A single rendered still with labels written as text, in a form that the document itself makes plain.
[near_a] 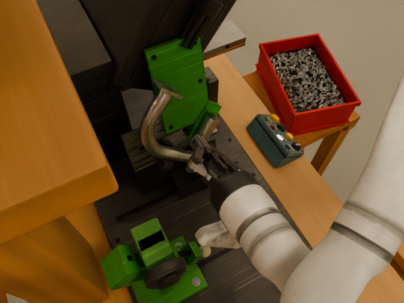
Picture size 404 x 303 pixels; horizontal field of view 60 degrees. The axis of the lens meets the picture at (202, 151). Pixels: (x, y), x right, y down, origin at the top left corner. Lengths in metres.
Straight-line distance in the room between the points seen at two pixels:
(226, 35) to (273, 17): 1.96
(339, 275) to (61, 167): 0.29
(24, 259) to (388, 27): 2.86
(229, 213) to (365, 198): 0.17
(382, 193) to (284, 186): 0.55
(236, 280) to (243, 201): 0.40
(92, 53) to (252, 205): 0.46
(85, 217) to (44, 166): 0.72
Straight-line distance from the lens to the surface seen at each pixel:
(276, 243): 0.44
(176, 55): 0.71
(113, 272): 0.64
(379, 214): 0.42
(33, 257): 0.54
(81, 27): 0.82
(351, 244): 0.41
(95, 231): 0.94
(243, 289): 0.85
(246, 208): 0.47
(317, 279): 0.41
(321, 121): 1.16
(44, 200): 0.24
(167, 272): 0.60
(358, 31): 2.94
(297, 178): 0.97
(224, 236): 0.52
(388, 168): 0.43
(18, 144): 0.26
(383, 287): 0.94
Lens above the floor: 1.73
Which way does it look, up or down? 59 degrees down
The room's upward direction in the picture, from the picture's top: straight up
